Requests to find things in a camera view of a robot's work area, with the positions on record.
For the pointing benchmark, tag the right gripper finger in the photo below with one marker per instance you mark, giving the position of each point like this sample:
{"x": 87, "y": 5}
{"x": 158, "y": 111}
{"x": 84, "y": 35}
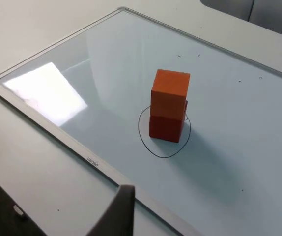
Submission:
{"x": 120, "y": 216}

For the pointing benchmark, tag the red cube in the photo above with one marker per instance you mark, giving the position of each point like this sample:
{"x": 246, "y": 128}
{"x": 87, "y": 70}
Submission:
{"x": 165, "y": 129}

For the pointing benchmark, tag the orange cube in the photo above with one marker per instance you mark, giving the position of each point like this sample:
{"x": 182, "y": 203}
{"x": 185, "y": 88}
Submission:
{"x": 168, "y": 98}

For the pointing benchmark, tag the grey-framed whiteboard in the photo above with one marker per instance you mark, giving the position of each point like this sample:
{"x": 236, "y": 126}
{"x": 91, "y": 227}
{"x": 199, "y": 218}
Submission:
{"x": 229, "y": 147}

